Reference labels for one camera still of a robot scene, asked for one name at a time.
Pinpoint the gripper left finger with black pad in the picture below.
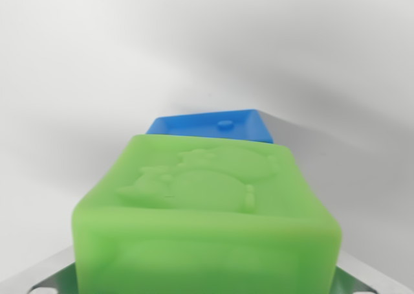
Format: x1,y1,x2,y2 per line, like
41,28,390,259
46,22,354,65
28,244,77,294

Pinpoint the green cube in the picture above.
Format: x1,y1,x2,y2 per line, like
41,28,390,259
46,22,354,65
71,133,343,294

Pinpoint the blue cube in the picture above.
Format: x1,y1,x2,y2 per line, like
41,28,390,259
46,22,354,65
145,108,274,144

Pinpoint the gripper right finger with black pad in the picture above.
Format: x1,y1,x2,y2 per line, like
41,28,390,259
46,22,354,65
330,249,386,294

